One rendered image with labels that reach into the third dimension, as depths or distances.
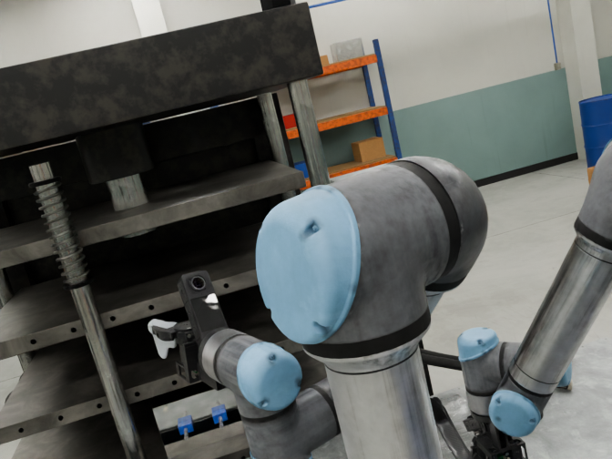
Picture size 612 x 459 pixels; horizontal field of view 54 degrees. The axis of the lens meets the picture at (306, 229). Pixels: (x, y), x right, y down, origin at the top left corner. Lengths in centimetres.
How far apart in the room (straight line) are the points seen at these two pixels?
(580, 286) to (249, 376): 47
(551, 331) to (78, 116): 127
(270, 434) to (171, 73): 114
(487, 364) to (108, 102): 114
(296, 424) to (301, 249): 40
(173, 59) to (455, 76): 708
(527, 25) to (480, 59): 81
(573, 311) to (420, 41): 760
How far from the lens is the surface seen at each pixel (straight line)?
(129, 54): 172
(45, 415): 203
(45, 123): 174
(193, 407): 199
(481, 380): 119
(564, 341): 97
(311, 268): 45
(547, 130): 926
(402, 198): 50
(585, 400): 187
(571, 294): 94
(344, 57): 754
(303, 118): 178
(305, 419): 83
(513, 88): 897
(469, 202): 54
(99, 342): 188
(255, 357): 76
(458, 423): 159
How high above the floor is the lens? 176
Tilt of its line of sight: 12 degrees down
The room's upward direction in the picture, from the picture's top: 14 degrees counter-clockwise
